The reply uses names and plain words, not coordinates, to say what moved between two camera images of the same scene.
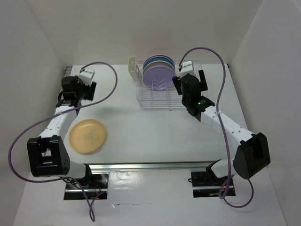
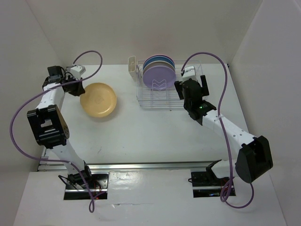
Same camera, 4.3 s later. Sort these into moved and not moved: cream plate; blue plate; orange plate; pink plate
Moved: orange plate
Not moved: blue plate; cream plate; pink plate
